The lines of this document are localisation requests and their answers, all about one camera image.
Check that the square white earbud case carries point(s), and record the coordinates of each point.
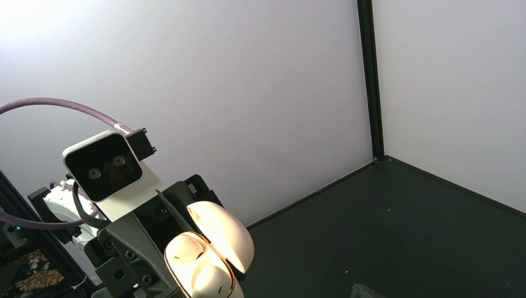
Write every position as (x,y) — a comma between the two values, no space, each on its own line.
(225,241)

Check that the white stem earbud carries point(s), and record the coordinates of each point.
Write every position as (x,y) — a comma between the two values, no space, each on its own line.
(212,280)
(184,249)

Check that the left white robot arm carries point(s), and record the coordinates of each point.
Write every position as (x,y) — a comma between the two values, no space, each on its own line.
(57,204)

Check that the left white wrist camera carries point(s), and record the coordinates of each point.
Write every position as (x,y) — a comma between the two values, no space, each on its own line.
(110,169)

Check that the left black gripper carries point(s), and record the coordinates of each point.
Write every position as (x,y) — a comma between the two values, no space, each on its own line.
(128,255)

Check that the left black frame post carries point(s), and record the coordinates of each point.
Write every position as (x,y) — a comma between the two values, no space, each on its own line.
(372,84)

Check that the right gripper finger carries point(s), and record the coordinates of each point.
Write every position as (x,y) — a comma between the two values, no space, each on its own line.
(362,291)

